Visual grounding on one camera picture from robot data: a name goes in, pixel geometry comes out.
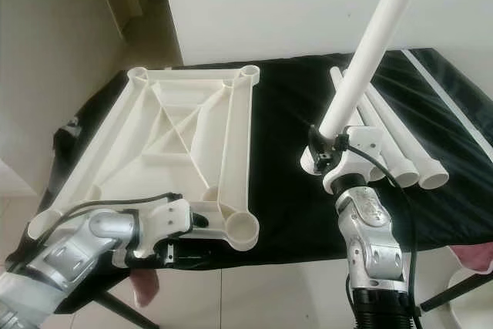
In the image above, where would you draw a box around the white plastic table leg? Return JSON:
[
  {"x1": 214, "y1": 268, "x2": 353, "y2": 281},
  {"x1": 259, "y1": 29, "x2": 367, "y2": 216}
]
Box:
[
  {"x1": 358, "y1": 94, "x2": 422, "y2": 190},
  {"x1": 300, "y1": 0, "x2": 430, "y2": 176},
  {"x1": 328, "y1": 66, "x2": 392, "y2": 185},
  {"x1": 364, "y1": 82, "x2": 451, "y2": 190}
]

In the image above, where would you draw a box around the white plastic table top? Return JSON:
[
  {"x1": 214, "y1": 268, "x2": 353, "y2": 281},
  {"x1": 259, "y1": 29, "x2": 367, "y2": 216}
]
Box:
[{"x1": 27, "y1": 65, "x2": 261, "y2": 253}]

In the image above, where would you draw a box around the black table cloth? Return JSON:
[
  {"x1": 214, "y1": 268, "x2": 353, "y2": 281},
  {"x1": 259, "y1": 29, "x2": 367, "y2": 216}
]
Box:
[{"x1": 50, "y1": 48, "x2": 493, "y2": 314}]

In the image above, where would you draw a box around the black metal table leg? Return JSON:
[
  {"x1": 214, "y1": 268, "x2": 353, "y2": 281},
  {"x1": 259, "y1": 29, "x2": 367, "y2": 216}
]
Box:
[
  {"x1": 418, "y1": 271, "x2": 493, "y2": 316},
  {"x1": 90, "y1": 292, "x2": 163, "y2": 329}
]

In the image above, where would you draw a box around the white fabric strip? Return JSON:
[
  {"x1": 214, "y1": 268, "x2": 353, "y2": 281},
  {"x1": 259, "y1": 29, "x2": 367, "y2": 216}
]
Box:
[{"x1": 401, "y1": 49, "x2": 493, "y2": 159}]

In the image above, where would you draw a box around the small grey cloth tag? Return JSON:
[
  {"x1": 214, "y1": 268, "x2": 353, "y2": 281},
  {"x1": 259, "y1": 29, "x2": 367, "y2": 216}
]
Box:
[{"x1": 63, "y1": 117, "x2": 82, "y2": 136}]

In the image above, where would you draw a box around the white floor fan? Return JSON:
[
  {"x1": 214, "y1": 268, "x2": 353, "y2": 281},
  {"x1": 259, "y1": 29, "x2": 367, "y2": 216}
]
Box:
[{"x1": 448, "y1": 267, "x2": 493, "y2": 329}]

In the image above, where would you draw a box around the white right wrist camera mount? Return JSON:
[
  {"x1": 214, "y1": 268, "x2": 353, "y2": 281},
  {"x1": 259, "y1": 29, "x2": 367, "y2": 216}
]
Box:
[{"x1": 321, "y1": 125, "x2": 386, "y2": 195}]

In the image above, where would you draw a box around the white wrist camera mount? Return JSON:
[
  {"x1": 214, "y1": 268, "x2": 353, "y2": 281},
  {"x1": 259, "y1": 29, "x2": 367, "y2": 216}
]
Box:
[
  {"x1": 321, "y1": 125, "x2": 386, "y2": 195},
  {"x1": 119, "y1": 196, "x2": 195, "y2": 268}
]

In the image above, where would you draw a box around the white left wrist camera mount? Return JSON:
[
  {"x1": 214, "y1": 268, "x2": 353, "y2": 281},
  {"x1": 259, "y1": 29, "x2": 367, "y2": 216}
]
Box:
[{"x1": 119, "y1": 196, "x2": 195, "y2": 268}]

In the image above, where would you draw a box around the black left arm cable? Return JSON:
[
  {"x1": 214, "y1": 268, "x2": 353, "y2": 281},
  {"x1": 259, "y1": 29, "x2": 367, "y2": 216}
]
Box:
[{"x1": 25, "y1": 192, "x2": 186, "y2": 264}]

